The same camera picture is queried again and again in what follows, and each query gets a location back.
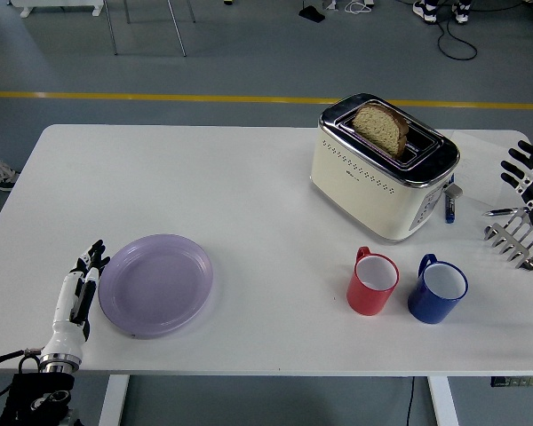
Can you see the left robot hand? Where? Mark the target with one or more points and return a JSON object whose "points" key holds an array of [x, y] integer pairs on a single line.
{"points": [[66, 306]]}

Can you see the purple plastic plate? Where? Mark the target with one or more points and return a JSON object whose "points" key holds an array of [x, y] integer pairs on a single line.
{"points": [[155, 286]]}

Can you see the brown bread slice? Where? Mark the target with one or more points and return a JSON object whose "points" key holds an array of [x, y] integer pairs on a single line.
{"points": [[377, 126]]}

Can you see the black ballpoint pen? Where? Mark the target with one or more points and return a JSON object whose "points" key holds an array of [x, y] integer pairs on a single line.
{"points": [[502, 211]]}

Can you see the silver metal toast rack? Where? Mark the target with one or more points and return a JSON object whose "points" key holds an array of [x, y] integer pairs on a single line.
{"points": [[508, 242]]}

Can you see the white paper sheet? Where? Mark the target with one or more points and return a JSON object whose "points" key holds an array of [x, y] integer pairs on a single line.
{"points": [[479, 164]]}

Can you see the white table leg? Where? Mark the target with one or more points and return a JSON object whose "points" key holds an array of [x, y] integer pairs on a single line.
{"points": [[114, 399], [443, 399]]}

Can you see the person's grey sneaker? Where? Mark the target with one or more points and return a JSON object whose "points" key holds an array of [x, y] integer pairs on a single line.
{"points": [[0, 177]]}

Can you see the blue enamel mug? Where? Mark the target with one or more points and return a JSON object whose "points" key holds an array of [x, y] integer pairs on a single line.
{"points": [[428, 308]]}

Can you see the cream chrome toaster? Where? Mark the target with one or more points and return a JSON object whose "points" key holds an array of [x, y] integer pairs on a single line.
{"points": [[360, 191]]}

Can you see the black table control panel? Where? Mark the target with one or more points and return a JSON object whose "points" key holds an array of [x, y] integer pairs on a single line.
{"points": [[519, 382]]}

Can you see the black white shoe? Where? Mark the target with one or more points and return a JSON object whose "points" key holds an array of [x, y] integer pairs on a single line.
{"points": [[424, 10], [461, 11]]}

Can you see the red enamel mug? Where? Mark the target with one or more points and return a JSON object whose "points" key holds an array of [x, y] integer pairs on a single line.
{"points": [[366, 302]]}

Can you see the small white floor box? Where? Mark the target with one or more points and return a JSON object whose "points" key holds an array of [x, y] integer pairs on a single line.
{"points": [[330, 4]]}

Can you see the black foot pedal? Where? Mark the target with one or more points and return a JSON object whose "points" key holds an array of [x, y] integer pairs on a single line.
{"points": [[312, 13]]}

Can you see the white floor stand base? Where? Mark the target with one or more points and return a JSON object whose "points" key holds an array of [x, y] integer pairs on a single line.
{"points": [[58, 5]]}

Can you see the grey metal frame legs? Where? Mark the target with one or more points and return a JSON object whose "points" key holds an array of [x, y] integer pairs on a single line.
{"points": [[177, 26]]}

